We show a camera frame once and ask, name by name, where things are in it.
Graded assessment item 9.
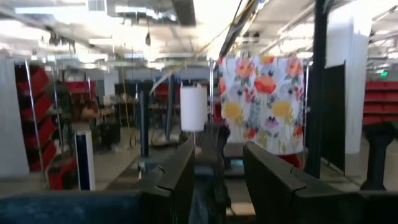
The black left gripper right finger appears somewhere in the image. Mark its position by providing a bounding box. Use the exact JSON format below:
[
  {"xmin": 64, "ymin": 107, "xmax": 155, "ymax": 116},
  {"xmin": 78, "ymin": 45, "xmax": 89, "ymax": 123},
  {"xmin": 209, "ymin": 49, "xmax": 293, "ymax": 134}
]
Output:
[{"xmin": 243, "ymin": 141, "xmax": 361, "ymax": 224}]

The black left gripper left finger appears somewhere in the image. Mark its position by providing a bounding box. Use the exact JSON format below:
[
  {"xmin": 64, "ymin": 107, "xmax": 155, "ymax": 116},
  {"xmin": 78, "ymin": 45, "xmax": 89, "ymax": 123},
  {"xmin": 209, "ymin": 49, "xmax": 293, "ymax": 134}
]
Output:
[{"xmin": 136, "ymin": 141, "xmax": 195, "ymax": 224}]

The red storage bin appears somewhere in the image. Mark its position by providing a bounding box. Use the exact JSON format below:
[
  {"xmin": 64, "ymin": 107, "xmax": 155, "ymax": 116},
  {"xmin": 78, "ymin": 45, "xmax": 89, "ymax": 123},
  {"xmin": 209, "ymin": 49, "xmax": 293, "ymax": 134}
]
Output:
[{"xmin": 277, "ymin": 154, "xmax": 303, "ymax": 169}]

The black stand column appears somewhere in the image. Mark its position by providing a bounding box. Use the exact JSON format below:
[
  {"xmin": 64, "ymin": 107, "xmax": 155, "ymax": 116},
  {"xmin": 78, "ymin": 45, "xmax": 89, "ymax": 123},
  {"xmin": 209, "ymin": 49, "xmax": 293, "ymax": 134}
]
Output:
[{"xmin": 138, "ymin": 90, "xmax": 150, "ymax": 158}]

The grey-blue column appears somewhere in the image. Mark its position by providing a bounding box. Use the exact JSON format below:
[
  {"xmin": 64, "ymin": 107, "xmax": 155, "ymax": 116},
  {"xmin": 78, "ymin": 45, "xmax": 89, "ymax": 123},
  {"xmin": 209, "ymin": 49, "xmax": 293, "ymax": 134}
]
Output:
[{"xmin": 164, "ymin": 74, "xmax": 177, "ymax": 141}]

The black trash bin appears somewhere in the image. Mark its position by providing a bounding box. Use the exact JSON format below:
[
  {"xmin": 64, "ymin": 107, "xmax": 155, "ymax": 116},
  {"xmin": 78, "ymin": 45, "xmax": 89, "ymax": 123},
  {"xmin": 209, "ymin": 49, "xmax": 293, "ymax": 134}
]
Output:
[{"xmin": 98, "ymin": 122, "xmax": 121, "ymax": 151}]

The floral fabric curtain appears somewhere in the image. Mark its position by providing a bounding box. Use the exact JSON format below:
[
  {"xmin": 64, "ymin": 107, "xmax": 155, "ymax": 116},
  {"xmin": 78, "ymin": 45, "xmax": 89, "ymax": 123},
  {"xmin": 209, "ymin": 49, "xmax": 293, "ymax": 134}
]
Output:
[{"xmin": 217, "ymin": 55, "xmax": 307, "ymax": 156}]

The white tower fan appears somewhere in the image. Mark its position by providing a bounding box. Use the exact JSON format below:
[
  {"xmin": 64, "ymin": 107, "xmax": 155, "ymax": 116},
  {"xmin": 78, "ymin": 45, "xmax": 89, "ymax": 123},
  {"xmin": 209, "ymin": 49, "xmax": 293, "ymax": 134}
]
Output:
[{"xmin": 73, "ymin": 130, "xmax": 96, "ymax": 191}]

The black partition panel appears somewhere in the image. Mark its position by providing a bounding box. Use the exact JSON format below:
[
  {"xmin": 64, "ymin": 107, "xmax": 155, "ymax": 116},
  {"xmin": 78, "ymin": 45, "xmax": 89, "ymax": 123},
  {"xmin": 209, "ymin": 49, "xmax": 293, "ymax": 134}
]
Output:
[{"xmin": 320, "ymin": 63, "xmax": 347, "ymax": 172}]

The red and black tool case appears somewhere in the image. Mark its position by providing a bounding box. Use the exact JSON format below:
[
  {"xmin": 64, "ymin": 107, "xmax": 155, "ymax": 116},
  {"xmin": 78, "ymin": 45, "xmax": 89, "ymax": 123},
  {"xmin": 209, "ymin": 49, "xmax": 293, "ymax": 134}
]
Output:
[{"xmin": 47, "ymin": 156, "xmax": 78, "ymax": 190}]

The black table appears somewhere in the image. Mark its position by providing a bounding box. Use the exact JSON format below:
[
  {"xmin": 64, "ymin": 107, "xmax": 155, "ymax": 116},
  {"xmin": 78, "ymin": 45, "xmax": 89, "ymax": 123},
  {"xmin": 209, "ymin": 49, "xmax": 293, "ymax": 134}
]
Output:
[{"xmin": 360, "ymin": 124, "xmax": 398, "ymax": 191}]

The white pillar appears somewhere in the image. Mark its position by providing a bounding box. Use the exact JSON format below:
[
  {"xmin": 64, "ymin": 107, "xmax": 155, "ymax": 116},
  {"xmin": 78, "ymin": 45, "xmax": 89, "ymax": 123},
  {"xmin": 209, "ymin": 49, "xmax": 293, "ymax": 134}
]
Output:
[{"xmin": 325, "ymin": 6, "xmax": 371, "ymax": 156}]

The red bin shelving rack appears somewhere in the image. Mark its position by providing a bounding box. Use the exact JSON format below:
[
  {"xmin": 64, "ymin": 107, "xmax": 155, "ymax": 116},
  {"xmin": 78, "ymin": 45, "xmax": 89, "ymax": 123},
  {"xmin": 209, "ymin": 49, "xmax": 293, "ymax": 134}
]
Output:
[
  {"xmin": 14, "ymin": 63, "xmax": 59, "ymax": 174},
  {"xmin": 362, "ymin": 80, "xmax": 398, "ymax": 126}
]

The white curtain partition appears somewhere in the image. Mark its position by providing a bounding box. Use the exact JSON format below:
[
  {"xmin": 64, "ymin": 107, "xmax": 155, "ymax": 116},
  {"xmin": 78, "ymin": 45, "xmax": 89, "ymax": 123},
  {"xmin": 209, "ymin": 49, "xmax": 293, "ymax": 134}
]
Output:
[{"xmin": 0, "ymin": 58, "xmax": 30, "ymax": 179}]

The black vertical post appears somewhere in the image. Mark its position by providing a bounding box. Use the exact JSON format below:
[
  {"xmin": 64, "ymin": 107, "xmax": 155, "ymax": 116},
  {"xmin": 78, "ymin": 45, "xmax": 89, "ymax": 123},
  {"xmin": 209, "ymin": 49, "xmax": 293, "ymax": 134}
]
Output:
[{"xmin": 306, "ymin": 0, "xmax": 328, "ymax": 179}]

